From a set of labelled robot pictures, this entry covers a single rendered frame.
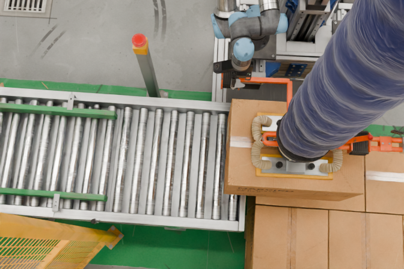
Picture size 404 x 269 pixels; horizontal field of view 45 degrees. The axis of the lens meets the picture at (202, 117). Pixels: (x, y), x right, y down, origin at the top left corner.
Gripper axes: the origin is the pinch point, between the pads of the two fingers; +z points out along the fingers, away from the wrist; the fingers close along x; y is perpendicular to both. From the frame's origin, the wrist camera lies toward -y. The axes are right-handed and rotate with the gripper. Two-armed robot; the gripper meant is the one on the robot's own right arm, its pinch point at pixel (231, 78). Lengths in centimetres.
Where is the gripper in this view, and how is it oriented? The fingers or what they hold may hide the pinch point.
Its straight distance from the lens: 212.7
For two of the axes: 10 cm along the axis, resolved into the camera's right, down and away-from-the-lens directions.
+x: 0.5, -9.7, 2.6
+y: 10.0, 0.5, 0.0
